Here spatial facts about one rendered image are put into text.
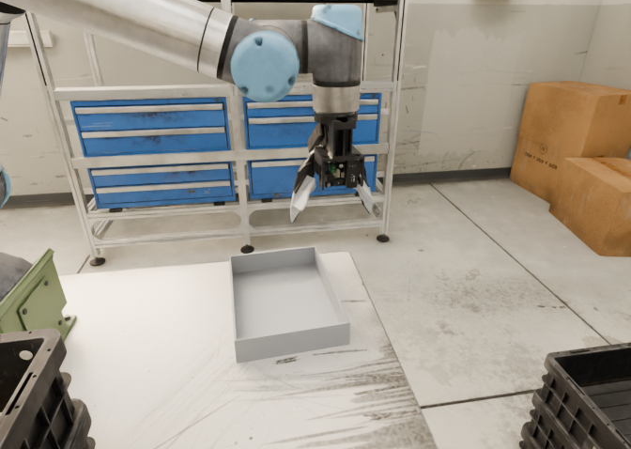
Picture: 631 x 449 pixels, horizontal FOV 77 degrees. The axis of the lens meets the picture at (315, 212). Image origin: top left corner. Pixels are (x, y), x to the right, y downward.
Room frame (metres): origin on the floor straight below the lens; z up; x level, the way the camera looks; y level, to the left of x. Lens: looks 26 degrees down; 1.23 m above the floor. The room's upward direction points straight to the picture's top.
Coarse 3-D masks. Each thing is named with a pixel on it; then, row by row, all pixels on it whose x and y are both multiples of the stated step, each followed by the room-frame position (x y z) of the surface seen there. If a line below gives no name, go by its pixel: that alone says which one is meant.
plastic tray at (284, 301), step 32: (256, 256) 0.77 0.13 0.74; (288, 256) 0.79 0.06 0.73; (320, 256) 0.76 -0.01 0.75; (256, 288) 0.70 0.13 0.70; (288, 288) 0.70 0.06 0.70; (320, 288) 0.70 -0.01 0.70; (256, 320) 0.60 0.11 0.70; (288, 320) 0.60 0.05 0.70; (320, 320) 0.60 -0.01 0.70; (256, 352) 0.51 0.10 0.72; (288, 352) 0.52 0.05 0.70
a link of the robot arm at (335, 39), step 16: (320, 16) 0.63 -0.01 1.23; (336, 16) 0.62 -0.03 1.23; (352, 16) 0.62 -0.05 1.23; (320, 32) 0.62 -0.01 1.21; (336, 32) 0.62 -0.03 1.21; (352, 32) 0.62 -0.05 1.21; (320, 48) 0.61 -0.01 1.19; (336, 48) 0.62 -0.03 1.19; (352, 48) 0.62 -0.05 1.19; (320, 64) 0.62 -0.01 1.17; (336, 64) 0.62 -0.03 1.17; (352, 64) 0.62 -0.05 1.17; (320, 80) 0.63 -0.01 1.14; (336, 80) 0.62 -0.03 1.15; (352, 80) 0.62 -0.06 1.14
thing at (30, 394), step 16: (0, 336) 0.32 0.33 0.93; (16, 336) 0.32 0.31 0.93; (32, 336) 0.32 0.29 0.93; (48, 336) 0.32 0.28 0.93; (48, 352) 0.29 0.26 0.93; (64, 352) 0.31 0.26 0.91; (32, 368) 0.27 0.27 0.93; (48, 368) 0.28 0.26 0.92; (32, 384) 0.26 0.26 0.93; (48, 384) 0.27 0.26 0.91; (16, 400) 0.24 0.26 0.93; (32, 400) 0.25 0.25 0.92; (0, 416) 0.22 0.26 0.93; (16, 416) 0.22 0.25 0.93; (32, 416) 0.24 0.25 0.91; (0, 432) 0.21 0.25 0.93; (16, 432) 0.22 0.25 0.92; (0, 448) 0.20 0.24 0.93; (16, 448) 0.21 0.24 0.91
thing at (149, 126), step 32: (96, 128) 1.92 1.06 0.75; (128, 128) 1.94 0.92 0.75; (160, 128) 1.97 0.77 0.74; (192, 128) 1.99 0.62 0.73; (224, 128) 2.01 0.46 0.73; (96, 192) 1.90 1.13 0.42; (128, 192) 1.93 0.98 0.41; (160, 192) 1.96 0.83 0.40; (192, 192) 1.99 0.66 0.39; (224, 192) 2.01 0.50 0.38
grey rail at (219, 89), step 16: (384, 80) 2.22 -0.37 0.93; (48, 96) 1.87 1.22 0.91; (64, 96) 1.89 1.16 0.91; (80, 96) 1.90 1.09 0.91; (96, 96) 1.91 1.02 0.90; (112, 96) 1.92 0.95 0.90; (128, 96) 1.93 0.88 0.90; (144, 96) 1.94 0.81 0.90; (160, 96) 1.95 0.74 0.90; (176, 96) 1.96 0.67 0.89; (192, 96) 1.98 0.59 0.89; (208, 96) 1.99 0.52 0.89
